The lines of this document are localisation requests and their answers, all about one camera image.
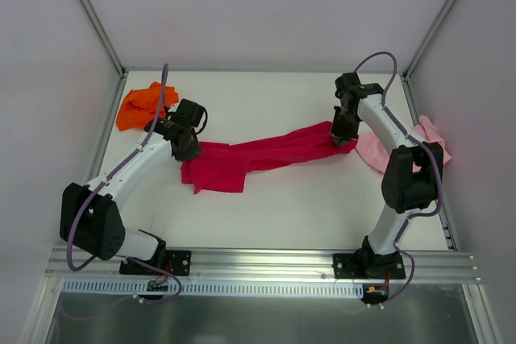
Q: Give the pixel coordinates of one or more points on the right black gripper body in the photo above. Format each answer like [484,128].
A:
[343,131]

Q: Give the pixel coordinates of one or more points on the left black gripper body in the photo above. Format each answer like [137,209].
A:
[187,147]

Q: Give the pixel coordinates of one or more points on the red t shirt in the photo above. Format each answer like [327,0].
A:
[223,167]

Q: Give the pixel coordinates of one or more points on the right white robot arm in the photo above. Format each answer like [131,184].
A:
[410,184]

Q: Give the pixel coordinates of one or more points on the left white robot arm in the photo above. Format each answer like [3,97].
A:
[90,219]

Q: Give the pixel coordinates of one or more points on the orange t shirt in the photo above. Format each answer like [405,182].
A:
[138,108]

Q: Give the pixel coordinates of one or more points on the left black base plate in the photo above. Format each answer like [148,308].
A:
[176,262]

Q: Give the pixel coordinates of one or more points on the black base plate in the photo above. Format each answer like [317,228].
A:
[176,262]
[358,266]

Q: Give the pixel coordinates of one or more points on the aluminium mounting rail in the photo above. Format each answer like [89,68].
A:
[431,267]

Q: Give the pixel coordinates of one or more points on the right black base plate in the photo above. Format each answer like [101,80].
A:
[358,266]

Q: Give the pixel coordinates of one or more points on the white slotted cable duct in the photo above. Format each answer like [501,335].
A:
[216,288]

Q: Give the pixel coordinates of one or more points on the right aluminium frame post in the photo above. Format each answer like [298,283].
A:
[436,25]

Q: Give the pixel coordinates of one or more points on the aluminium frame post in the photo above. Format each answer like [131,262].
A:
[436,25]
[95,22]

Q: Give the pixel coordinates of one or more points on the left aluminium frame post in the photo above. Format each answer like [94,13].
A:
[95,22]

